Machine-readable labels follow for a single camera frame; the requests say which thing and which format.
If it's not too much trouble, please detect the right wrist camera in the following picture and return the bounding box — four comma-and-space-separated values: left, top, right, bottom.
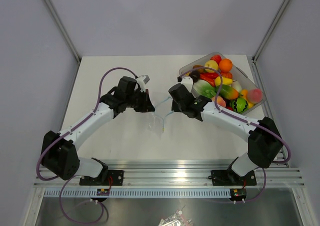
177, 76, 194, 88

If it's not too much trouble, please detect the aluminium frame post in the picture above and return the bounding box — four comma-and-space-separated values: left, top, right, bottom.
252, 0, 292, 64
42, 0, 82, 65

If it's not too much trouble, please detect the yellow toy bell pepper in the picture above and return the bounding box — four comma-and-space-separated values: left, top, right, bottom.
239, 89, 248, 100

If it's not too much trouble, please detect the red toy chili pepper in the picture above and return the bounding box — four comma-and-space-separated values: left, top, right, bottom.
200, 73, 219, 79

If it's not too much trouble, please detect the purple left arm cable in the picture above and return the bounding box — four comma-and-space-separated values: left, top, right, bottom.
36, 66, 138, 182

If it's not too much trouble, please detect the brown toy kiwi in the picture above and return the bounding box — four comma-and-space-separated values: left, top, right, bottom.
192, 65, 204, 71

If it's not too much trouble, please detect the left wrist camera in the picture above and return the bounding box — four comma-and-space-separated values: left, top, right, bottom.
136, 75, 150, 92

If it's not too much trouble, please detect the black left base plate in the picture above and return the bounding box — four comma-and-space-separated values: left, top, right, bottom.
79, 170, 125, 186

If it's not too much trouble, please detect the green orange toy mango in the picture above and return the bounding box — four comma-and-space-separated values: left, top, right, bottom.
215, 85, 239, 100

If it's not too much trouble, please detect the green striped toy watermelon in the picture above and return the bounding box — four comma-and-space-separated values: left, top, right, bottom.
230, 98, 249, 114

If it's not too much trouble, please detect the right aluminium frame post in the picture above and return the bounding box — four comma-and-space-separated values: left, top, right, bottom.
252, 0, 292, 64

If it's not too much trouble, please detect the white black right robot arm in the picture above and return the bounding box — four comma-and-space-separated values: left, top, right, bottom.
169, 83, 283, 186

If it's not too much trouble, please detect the white slotted cable duct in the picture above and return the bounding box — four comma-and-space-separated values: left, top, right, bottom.
44, 188, 231, 199

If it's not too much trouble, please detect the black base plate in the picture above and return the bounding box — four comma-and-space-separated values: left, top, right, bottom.
79, 170, 125, 186
208, 170, 257, 186

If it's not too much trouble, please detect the orange toy carrot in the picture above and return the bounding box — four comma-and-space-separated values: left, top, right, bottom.
200, 75, 216, 87

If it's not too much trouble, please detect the red toy tomato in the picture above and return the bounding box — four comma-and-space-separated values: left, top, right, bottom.
220, 72, 233, 79

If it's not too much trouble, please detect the clear plastic food bin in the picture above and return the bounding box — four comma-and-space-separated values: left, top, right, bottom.
179, 52, 266, 118

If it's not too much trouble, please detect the white toy radish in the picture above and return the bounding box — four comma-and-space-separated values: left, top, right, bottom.
231, 80, 242, 93

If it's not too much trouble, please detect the aluminium mounting rail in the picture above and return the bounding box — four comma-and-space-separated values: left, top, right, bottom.
33, 161, 305, 189

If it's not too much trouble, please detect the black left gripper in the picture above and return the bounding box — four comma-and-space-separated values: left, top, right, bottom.
125, 89, 155, 113

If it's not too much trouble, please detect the pale yellow toy apple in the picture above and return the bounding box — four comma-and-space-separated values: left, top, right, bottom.
204, 60, 219, 73

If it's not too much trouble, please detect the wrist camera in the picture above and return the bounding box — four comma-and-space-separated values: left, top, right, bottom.
177, 76, 194, 88
136, 75, 150, 92

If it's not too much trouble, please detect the orange pink toy peach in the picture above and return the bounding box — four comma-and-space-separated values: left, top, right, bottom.
211, 96, 227, 108

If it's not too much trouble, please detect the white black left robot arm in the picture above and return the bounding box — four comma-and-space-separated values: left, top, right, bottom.
37, 75, 155, 185

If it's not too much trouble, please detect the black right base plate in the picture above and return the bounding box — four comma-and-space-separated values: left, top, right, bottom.
208, 170, 257, 186

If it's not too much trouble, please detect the orange toy tangerine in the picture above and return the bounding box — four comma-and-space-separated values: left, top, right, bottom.
218, 58, 233, 72

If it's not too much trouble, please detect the bag of small parts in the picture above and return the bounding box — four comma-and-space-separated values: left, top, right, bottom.
158, 206, 194, 226

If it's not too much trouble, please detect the yellow toy pear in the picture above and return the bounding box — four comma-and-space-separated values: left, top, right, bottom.
214, 76, 233, 87

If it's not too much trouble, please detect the left aluminium frame post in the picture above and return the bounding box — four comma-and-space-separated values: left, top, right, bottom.
42, 0, 82, 65

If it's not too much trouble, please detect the clear zip top bag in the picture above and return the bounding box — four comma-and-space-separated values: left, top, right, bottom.
148, 96, 173, 136

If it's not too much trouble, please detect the green white toy cabbage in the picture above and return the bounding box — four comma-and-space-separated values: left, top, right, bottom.
191, 80, 216, 99

